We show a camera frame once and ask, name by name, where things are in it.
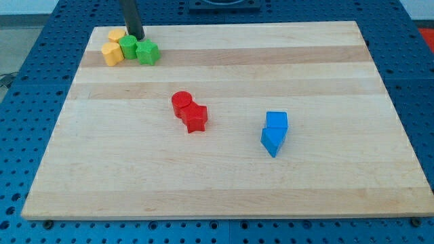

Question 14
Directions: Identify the yellow heart block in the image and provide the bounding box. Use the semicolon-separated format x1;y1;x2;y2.
101;42;124;66

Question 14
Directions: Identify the light wooden board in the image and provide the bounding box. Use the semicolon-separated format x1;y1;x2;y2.
21;21;433;220

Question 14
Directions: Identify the green star block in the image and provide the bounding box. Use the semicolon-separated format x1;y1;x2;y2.
136;39;160;66

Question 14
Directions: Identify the yellow pentagon block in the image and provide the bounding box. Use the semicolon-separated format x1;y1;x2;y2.
108;28;126;43

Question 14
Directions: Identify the red cylinder block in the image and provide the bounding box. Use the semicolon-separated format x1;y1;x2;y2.
171;91;193;118

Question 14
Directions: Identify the blue cube block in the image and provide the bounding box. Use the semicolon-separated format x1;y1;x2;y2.
265;111;288;128

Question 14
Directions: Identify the blue triangle block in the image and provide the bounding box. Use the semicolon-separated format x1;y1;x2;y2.
260;127;288;158

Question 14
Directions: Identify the green cylinder block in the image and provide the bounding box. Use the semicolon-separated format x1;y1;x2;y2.
119;35;138;60

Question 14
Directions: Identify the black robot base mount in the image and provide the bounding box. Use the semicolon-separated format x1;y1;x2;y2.
188;0;262;14

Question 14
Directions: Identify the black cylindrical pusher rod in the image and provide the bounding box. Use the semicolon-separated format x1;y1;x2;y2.
119;0;145;41

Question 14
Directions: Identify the red star block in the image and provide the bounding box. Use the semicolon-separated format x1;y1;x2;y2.
180;102;208;133

